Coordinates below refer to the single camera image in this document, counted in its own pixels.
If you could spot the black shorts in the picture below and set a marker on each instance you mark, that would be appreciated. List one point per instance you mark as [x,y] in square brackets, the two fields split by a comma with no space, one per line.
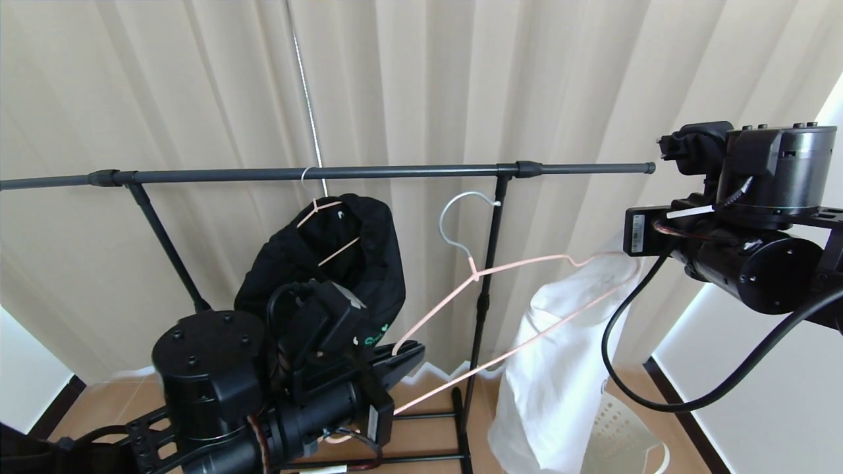
[290,276]

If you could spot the black clothes rack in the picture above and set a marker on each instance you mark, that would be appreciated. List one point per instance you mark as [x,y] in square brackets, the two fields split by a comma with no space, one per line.
[263,174]

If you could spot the beige curtain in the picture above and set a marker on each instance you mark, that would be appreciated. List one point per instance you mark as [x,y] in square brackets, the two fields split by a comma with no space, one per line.
[197,79]

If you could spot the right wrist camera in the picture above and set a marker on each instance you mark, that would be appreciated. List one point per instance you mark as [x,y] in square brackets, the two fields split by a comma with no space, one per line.
[691,148]

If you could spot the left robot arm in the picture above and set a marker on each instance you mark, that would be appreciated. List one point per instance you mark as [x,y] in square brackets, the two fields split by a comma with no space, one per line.
[204,368]

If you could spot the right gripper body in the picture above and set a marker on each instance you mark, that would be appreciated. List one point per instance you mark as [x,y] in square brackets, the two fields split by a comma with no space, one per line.
[757,270]

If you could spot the pink clothes hanger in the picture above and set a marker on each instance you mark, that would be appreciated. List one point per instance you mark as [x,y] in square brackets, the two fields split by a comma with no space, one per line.
[339,250]
[441,227]

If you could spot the white garment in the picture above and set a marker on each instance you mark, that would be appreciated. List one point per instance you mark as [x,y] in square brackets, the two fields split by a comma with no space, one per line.
[560,382]

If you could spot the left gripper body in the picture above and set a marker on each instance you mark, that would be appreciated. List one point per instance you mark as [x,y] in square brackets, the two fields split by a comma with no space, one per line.
[316,415]

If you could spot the white laundry basket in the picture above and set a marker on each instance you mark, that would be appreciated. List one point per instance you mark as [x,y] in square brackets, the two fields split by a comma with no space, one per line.
[619,434]

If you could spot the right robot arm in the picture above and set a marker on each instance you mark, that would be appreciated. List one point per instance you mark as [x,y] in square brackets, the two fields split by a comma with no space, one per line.
[784,171]

